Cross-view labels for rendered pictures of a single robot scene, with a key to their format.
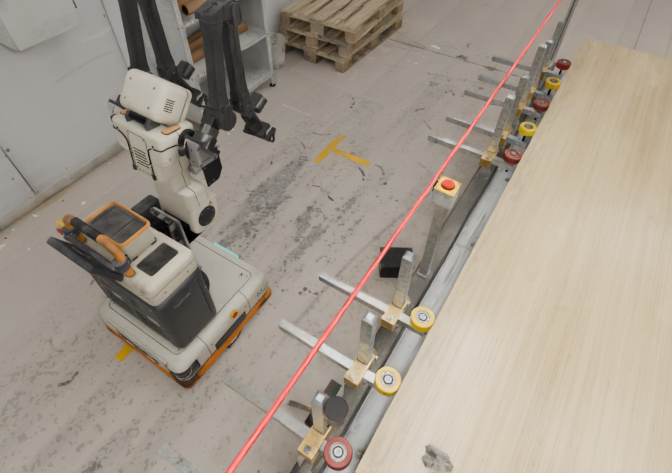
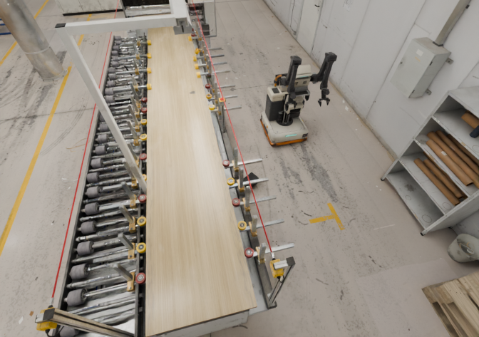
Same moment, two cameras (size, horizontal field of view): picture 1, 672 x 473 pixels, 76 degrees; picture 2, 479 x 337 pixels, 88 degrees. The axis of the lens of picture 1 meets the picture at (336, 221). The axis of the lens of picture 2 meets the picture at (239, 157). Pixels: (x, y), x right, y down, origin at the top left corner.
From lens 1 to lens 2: 356 cm
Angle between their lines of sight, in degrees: 74
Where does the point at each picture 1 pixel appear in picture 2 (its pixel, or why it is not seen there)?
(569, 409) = (174, 110)
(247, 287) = (271, 130)
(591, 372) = (172, 117)
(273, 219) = (304, 168)
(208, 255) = (291, 129)
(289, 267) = (278, 159)
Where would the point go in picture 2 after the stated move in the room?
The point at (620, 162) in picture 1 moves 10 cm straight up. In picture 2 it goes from (188, 185) to (187, 179)
